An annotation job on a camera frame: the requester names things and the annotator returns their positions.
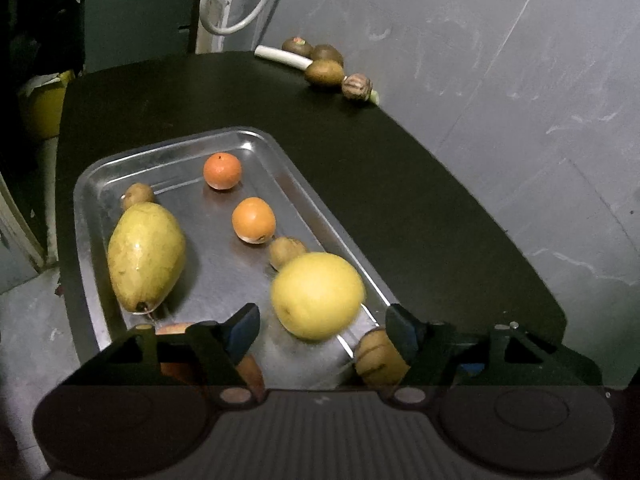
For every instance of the yellow citrus fruit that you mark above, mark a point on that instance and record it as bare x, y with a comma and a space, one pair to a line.
317, 296

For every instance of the brown round fruit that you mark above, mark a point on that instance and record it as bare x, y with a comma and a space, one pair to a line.
325, 74
327, 54

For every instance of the orange mandarin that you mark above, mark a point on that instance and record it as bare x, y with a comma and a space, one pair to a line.
253, 220
222, 171

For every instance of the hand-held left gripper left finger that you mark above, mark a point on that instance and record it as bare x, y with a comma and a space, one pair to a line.
243, 329

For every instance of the yellow bucket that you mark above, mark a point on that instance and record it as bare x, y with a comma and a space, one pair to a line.
45, 107

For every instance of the brown fruit with sticker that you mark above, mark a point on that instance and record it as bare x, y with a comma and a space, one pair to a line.
296, 47

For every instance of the brown walnut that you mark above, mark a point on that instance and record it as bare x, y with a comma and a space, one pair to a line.
357, 89

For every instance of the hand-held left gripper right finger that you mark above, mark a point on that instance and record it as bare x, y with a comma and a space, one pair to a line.
404, 334

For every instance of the white leek stem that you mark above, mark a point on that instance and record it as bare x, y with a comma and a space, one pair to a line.
280, 56

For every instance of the yellow-green mango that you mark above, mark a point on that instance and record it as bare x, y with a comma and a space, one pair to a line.
145, 255

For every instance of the brown kiwi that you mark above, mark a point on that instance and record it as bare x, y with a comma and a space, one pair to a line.
138, 196
286, 254

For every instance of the grey chest freezer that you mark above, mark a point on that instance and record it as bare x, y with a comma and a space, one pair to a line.
135, 20

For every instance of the large striped pepino melon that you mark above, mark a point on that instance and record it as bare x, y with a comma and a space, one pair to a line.
375, 355

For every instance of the steel tray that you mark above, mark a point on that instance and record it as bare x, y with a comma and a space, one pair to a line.
215, 272

